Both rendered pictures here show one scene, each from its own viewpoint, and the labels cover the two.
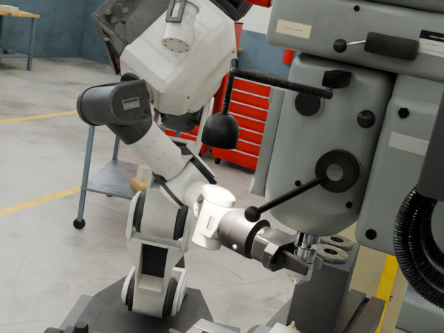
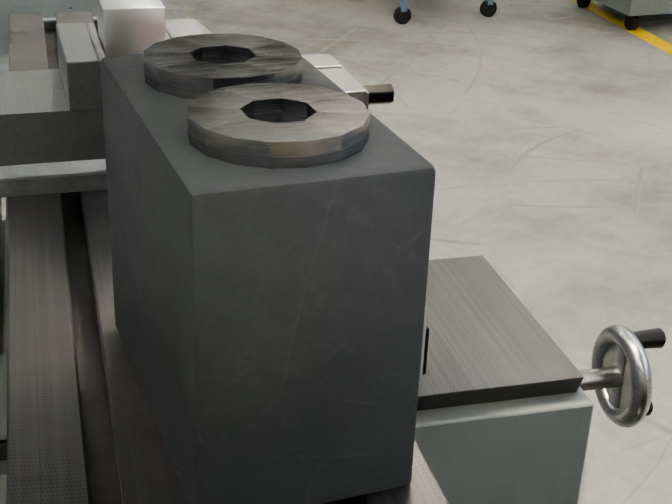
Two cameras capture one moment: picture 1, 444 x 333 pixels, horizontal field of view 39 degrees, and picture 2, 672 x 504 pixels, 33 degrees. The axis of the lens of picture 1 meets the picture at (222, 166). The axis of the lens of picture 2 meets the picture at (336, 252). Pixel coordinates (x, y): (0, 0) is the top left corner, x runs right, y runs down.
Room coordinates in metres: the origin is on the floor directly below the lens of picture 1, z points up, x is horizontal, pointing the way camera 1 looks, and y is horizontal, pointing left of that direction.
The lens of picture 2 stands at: (1.99, -0.64, 1.32)
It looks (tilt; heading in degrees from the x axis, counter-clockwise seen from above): 26 degrees down; 141
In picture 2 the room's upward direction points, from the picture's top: 2 degrees clockwise
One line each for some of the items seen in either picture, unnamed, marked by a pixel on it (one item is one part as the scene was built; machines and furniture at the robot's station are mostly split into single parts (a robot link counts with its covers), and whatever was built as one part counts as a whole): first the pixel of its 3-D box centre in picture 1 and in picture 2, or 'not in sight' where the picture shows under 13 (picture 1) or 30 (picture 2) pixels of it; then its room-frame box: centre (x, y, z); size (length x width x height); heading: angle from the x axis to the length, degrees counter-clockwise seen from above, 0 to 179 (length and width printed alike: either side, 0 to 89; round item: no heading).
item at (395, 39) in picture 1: (374, 46); not in sight; (0.97, -0.20, 1.66); 0.12 x 0.04 x 0.04; 67
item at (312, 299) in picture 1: (324, 280); (249, 250); (1.51, -0.32, 1.03); 0.22 x 0.12 x 0.20; 163
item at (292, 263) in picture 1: (293, 264); not in sight; (1.10, -0.17, 1.23); 0.06 x 0.02 x 0.03; 53
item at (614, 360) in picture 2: not in sight; (592, 379); (1.32, 0.27, 0.63); 0.16 x 0.12 x 0.12; 67
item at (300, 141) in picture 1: (332, 145); not in sight; (1.12, -0.19, 1.47); 0.21 x 0.19 x 0.32; 157
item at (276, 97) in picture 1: (272, 142); not in sight; (1.17, -0.09, 1.45); 0.04 x 0.04 x 0.21; 67
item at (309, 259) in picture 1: (301, 263); not in sight; (1.12, -0.19, 1.23); 0.05 x 0.05 x 0.06
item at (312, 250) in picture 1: (305, 246); not in sight; (1.12, -0.19, 1.26); 0.05 x 0.05 x 0.01
